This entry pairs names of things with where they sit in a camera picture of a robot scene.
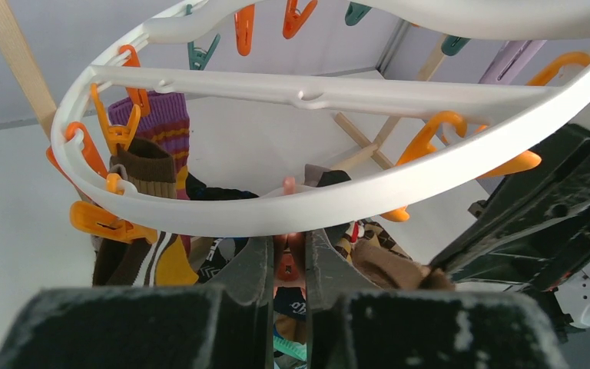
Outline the white round clip hanger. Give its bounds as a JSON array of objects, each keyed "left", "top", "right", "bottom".
[{"left": 50, "top": 1, "right": 590, "bottom": 237}]

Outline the teal clothespin clip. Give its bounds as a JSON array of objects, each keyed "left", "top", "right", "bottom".
[{"left": 185, "top": 4, "right": 222, "bottom": 71}]

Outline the lilac clothespin clip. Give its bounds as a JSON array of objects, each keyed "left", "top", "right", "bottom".
[{"left": 479, "top": 40, "right": 546, "bottom": 85}]

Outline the tan brown sock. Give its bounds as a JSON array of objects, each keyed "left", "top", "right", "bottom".
[{"left": 110, "top": 138, "right": 177, "bottom": 199}]

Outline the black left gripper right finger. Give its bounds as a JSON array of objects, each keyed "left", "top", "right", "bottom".
[{"left": 306, "top": 229, "right": 379, "bottom": 368}]

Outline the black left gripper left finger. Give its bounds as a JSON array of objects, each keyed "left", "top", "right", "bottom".
[{"left": 211, "top": 237, "right": 273, "bottom": 368}]

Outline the pile of mixed socks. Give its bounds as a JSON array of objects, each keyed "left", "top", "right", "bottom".
[{"left": 185, "top": 164, "right": 418, "bottom": 369}]

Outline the wooden clothes rack frame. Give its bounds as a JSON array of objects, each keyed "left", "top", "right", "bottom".
[{"left": 0, "top": 0, "right": 451, "bottom": 171}]

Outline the tan wavy striped sock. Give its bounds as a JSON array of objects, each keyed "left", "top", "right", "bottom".
[{"left": 351, "top": 242, "right": 456, "bottom": 291}]

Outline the mustard yellow brown sock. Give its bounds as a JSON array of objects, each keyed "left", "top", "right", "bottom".
[{"left": 92, "top": 231, "right": 198, "bottom": 287}]

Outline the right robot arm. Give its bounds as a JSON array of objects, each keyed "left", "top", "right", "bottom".
[{"left": 431, "top": 104, "right": 590, "bottom": 338}]

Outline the purple striped sock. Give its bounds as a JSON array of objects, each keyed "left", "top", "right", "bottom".
[{"left": 108, "top": 91, "right": 191, "bottom": 256}]

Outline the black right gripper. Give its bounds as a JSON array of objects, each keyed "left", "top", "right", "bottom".
[{"left": 430, "top": 122, "right": 590, "bottom": 291}]

